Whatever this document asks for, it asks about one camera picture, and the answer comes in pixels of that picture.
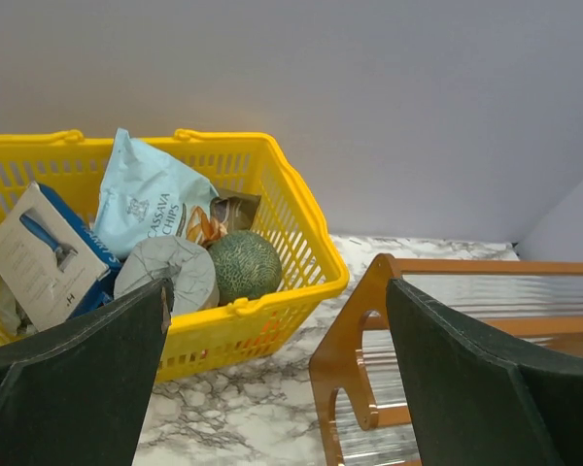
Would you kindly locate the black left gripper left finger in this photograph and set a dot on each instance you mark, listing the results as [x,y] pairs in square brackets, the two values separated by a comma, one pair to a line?
[77,394]

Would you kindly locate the white and blue razor box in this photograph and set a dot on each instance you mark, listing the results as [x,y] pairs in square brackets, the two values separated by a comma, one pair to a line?
[55,266]

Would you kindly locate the green melon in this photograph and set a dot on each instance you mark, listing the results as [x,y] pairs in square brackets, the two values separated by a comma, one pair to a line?
[246,265]

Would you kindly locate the wooden two-tier shelf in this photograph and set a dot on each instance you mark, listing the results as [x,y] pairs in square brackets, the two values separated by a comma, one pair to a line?
[354,372]

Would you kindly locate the light blue cassava chips bag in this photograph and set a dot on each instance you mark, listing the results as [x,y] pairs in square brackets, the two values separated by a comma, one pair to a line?
[147,193]

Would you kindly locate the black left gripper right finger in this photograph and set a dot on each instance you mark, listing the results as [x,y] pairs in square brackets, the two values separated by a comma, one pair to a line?
[479,396]

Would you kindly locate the yellow plastic shopping basket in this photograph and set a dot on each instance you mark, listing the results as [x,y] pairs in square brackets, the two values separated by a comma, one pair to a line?
[288,217]

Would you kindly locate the brown snack packet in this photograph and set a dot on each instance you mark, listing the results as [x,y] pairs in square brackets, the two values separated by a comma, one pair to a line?
[228,212]

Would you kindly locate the grey wrapped round package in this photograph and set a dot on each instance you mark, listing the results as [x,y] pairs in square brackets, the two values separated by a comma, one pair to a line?
[187,265]

